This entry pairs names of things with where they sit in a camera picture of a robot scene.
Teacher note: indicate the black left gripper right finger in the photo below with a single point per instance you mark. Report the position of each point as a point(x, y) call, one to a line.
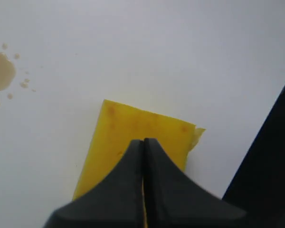
point(173, 200)

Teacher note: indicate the yellow sponge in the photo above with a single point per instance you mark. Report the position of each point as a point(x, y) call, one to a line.
point(117, 125)

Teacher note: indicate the brown liquid spill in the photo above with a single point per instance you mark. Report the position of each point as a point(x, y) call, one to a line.
point(12, 73)

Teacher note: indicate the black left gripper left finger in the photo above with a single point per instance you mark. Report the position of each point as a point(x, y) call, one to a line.
point(115, 202)

